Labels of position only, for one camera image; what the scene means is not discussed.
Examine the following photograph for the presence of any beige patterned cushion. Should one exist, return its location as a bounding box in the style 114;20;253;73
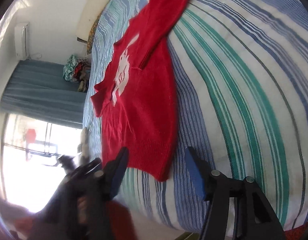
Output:
78;127;90;165

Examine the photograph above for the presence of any cream padded headboard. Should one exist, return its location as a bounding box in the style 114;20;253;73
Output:
76;0;110;43

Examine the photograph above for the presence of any person's hand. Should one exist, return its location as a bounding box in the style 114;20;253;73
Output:
77;196;88;225

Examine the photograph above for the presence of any blue green striped bedspread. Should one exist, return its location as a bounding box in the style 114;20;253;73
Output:
82;0;308;238

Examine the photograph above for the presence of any red knit sweater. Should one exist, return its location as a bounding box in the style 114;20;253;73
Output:
91;0;189;181

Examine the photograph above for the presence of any pile of mixed clothes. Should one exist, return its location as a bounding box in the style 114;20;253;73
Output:
63;54;91;93

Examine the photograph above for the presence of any white wall air conditioner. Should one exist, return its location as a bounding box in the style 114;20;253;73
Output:
14;22;30;61

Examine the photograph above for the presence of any blue-grey curtain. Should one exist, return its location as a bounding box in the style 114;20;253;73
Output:
0;60;86;129

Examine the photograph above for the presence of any patterned pillow under bedspread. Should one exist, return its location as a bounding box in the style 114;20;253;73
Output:
87;12;102;55

